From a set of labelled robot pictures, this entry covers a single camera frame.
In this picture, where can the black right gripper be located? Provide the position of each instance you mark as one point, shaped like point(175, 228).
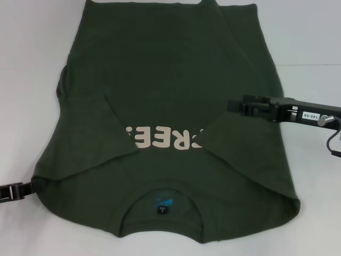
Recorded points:
point(293, 112)

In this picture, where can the dark green printed T-shirt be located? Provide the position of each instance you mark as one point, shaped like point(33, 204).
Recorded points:
point(160, 80)

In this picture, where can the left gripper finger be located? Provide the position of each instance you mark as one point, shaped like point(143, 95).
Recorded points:
point(16, 192)

